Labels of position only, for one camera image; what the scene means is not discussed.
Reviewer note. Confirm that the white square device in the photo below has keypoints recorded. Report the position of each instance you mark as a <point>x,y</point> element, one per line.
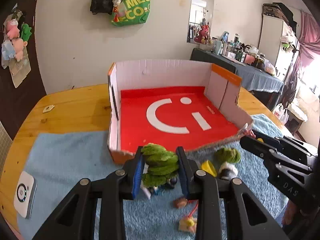
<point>24,194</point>

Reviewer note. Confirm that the cartoon figure round base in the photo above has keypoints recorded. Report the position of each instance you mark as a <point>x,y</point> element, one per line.
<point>160,189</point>

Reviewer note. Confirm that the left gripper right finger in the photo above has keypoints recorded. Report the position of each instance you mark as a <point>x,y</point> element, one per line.
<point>246,217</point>

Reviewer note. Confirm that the yellow plastic lid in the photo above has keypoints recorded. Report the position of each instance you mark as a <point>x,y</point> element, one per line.
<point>209,168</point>

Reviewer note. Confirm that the dark wooden door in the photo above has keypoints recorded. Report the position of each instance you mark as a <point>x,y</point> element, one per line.
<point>21,82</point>

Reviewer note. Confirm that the small green plush ball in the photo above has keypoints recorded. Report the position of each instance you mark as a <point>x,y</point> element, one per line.
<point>230,155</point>

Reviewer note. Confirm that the white cabinet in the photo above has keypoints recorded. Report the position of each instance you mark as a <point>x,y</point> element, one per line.
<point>279,45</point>

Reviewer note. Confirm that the pink curtain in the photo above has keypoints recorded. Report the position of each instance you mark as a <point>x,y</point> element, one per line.
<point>308,51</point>

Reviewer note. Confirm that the small white tag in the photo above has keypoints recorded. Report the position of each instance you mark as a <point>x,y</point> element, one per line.
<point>48,108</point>

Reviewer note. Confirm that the yellow small toy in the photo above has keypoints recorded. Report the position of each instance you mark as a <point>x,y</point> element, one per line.
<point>188,224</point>

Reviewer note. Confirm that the wall mirror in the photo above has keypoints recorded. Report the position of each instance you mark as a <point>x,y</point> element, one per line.
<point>201,13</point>

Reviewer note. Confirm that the green tote bag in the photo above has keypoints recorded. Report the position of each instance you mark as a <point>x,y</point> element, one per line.
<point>130,12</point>

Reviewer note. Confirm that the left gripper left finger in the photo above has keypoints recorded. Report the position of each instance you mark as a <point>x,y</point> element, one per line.
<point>74,217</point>

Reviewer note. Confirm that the round wooden table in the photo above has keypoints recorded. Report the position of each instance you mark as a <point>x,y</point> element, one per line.
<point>82,109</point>

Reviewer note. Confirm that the green plush toy on door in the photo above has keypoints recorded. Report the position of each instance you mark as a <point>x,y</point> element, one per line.
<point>25,32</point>

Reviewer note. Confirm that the wooden stick red ribbon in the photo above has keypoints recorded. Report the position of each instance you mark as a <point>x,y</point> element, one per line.
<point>183,202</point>

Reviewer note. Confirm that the red dragon plush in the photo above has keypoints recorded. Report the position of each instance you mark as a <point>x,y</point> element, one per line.
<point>202,35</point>

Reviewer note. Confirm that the table with blue cloth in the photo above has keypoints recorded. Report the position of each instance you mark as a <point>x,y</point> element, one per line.
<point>266,88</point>

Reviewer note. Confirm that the cardboard box red bottom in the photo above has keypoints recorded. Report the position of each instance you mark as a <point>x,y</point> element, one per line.
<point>172,103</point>

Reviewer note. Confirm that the green plush bundle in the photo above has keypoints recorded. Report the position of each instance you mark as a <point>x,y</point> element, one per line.
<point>162,164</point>

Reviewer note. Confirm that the black white socks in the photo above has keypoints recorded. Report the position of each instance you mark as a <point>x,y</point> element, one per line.
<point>227,171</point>

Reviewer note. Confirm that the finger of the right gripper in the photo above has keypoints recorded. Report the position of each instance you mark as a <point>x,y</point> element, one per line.
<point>266,151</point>
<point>280,142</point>

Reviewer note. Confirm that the pink plush pig toys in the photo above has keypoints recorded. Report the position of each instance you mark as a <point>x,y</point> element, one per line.
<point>13,33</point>

